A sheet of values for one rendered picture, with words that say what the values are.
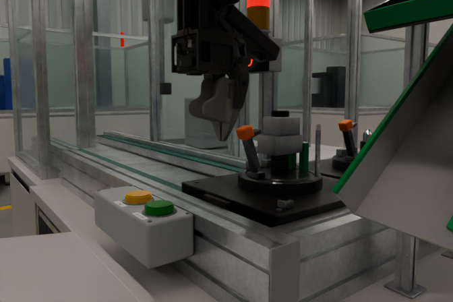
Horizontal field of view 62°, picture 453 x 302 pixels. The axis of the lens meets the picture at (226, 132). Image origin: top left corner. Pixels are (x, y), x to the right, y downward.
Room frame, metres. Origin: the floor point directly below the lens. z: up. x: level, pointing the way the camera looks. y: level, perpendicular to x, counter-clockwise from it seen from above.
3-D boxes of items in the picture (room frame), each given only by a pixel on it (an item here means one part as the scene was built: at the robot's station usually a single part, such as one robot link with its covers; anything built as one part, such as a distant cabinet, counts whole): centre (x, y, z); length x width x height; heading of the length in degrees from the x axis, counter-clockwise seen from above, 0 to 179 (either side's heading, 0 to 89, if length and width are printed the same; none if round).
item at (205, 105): (0.53, 0.01, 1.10); 0.06 x 0.03 x 0.09; 127
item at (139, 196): (0.56, 0.13, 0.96); 0.04 x 0.04 x 0.02
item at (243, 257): (0.75, 0.20, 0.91); 0.89 x 0.06 x 0.11; 37
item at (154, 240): (0.56, 0.13, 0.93); 0.21 x 0.07 x 0.06; 37
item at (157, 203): (0.50, 0.09, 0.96); 0.04 x 0.04 x 0.02
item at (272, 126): (0.63, -0.10, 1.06); 0.08 x 0.04 x 0.07; 127
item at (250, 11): (0.84, -0.07, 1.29); 0.05 x 0.05 x 0.05
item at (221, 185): (0.62, -0.09, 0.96); 0.24 x 0.24 x 0.02; 37
